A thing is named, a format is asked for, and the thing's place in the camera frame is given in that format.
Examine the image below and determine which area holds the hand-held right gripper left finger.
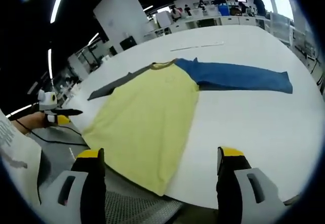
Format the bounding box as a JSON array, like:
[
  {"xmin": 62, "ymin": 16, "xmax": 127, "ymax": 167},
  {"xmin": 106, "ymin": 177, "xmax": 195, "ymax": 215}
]
[{"xmin": 38, "ymin": 147, "xmax": 107, "ymax": 224}]

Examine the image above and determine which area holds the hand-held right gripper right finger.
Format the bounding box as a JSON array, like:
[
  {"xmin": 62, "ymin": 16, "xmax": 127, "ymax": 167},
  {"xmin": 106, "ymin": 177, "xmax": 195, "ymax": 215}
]
[{"xmin": 216, "ymin": 146, "xmax": 289, "ymax": 224}]

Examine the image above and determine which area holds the yellow blue grey garment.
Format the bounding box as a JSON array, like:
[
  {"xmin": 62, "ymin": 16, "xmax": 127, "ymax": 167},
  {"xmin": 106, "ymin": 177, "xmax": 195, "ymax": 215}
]
[{"xmin": 87, "ymin": 57, "xmax": 294, "ymax": 197}]

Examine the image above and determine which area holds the person's left hand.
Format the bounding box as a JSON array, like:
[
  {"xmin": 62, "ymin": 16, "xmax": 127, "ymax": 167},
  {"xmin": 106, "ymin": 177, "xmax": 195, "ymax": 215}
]
[{"xmin": 15, "ymin": 113, "xmax": 48, "ymax": 135}]

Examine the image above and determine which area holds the person's white printed shirt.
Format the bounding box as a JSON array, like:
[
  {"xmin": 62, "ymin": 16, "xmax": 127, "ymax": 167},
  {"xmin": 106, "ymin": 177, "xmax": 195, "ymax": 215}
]
[{"xmin": 0, "ymin": 109, "xmax": 43, "ymax": 207}]

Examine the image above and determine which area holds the black cabinet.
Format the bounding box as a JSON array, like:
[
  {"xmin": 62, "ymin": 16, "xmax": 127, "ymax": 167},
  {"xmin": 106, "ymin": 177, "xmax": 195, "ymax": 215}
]
[{"xmin": 119, "ymin": 36, "xmax": 138, "ymax": 51}]

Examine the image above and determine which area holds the white square pillar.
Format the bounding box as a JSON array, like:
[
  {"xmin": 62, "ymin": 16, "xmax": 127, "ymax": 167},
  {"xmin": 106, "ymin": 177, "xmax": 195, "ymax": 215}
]
[{"xmin": 93, "ymin": 0, "xmax": 148, "ymax": 54}]

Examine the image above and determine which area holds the white box cabinet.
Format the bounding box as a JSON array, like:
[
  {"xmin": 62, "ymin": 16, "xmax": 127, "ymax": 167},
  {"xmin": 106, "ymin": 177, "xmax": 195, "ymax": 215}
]
[{"xmin": 155, "ymin": 12, "xmax": 171, "ymax": 28}]

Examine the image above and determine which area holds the thin white table strip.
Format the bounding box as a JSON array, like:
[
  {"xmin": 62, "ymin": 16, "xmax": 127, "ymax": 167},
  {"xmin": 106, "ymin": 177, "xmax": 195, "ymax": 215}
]
[{"xmin": 170, "ymin": 41, "xmax": 225, "ymax": 51}]

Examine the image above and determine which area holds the black office chair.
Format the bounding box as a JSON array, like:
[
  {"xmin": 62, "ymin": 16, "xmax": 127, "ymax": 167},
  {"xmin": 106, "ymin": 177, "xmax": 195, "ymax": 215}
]
[{"xmin": 198, "ymin": 18, "xmax": 218, "ymax": 28}]

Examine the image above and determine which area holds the white desk row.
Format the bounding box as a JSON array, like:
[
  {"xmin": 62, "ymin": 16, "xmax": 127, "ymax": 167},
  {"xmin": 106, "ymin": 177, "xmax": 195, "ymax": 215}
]
[{"xmin": 144, "ymin": 14, "xmax": 270, "ymax": 38}]

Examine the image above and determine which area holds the white mesh chair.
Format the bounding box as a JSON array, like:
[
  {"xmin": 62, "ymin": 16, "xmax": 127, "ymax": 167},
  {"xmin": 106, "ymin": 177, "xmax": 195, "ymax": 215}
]
[{"xmin": 269, "ymin": 12, "xmax": 295, "ymax": 44}]

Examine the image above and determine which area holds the blue container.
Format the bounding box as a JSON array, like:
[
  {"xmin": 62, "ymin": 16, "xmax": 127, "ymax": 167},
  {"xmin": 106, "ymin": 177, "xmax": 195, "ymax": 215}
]
[{"xmin": 218, "ymin": 4, "xmax": 231, "ymax": 16}]

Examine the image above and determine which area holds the black cable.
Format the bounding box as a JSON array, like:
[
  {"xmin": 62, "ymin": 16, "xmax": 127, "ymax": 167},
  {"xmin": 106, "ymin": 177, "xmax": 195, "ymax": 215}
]
[{"xmin": 6, "ymin": 111, "xmax": 88, "ymax": 146}]

